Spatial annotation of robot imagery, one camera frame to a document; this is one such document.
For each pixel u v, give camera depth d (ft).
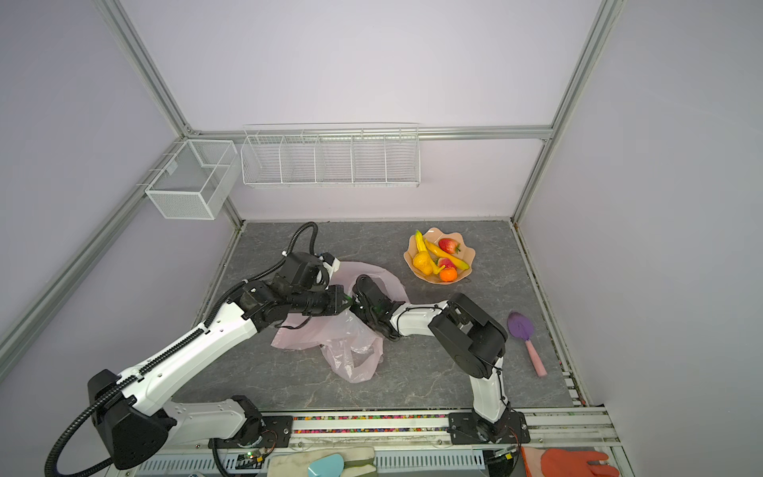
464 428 2.42
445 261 3.37
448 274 3.17
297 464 2.27
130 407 1.27
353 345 2.34
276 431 2.42
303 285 1.88
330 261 2.31
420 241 3.46
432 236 3.64
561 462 2.25
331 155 3.23
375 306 2.37
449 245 3.46
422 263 3.26
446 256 3.45
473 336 1.64
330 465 2.25
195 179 3.25
